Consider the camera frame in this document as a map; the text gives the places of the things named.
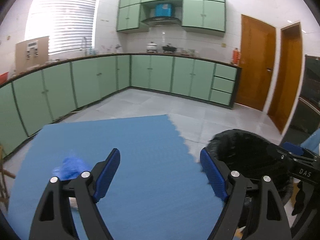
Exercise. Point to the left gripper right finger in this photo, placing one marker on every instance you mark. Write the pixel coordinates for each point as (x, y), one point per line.
(267, 220)

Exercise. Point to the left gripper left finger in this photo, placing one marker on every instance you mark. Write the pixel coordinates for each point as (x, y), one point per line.
(53, 217)

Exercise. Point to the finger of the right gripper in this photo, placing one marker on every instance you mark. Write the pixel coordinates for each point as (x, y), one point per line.
(294, 149)

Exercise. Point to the blue plastic bag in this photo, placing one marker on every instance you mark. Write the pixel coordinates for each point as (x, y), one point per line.
(71, 167)

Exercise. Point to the black trash bin with bag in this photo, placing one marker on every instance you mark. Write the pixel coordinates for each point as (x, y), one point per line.
(246, 153)

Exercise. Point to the green lower kitchen cabinets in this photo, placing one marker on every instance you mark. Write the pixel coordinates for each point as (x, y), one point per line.
(47, 94)

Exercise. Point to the blue white cloth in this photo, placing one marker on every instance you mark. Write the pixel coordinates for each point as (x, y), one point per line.
(313, 142)

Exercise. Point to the black glass cabinet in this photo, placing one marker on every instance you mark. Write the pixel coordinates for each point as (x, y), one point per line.
(305, 120)

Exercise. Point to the wooden door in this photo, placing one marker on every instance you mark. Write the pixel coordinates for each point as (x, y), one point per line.
(258, 50)
(288, 78)

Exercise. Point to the wooden stool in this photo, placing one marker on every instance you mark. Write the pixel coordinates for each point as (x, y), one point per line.
(4, 190)

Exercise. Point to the orange thermos flask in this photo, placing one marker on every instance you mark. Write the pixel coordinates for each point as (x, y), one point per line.
(236, 56)

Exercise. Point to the blue foam mat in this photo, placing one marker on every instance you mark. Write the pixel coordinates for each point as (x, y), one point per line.
(158, 192)

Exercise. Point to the red basin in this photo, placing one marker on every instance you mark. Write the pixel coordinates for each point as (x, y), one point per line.
(3, 77)

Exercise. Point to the black wok pan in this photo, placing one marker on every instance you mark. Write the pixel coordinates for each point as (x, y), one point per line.
(169, 49)

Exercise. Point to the brown cardboard box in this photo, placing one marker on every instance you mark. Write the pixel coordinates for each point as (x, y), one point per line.
(31, 53)

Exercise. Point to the white cooking pot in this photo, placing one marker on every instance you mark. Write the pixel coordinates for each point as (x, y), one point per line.
(151, 47)

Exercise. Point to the sink faucet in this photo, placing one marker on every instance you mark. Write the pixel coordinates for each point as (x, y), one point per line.
(83, 46)

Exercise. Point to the range hood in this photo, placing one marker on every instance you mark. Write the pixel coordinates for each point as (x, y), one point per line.
(159, 21)

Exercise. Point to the blue box above hood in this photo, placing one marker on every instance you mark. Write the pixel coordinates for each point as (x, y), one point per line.
(164, 10)

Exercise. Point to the white window blinds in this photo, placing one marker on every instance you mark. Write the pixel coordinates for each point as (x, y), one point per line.
(65, 22)

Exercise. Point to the green upper wall cabinets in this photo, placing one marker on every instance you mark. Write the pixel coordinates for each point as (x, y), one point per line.
(199, 16)

